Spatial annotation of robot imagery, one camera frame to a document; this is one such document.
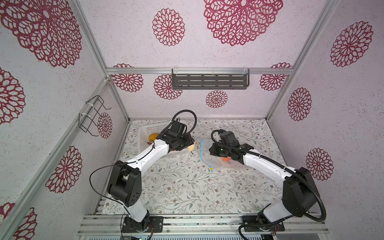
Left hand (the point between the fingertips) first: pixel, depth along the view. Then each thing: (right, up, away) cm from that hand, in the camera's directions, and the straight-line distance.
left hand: (190, 143), depth 88 cm
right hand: (+10, -2, -2) cm, 11 cm away
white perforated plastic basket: (-31, +9, +16) cm, 36 cm away
